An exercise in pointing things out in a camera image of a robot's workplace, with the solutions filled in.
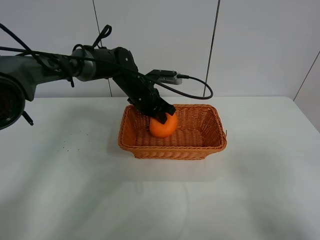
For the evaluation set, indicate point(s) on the orange woven basket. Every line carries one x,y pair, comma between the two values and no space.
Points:
199,133

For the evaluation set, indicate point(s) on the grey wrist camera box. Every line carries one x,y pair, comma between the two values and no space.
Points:
165,76

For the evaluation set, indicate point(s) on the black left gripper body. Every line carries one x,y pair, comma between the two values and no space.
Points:
143,96

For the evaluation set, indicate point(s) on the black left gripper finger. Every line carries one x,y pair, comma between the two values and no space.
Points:
168,108
161,117

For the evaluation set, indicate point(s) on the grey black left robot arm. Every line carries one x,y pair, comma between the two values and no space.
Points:
21,74

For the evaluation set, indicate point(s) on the orange with stem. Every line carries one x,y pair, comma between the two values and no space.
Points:
160,130

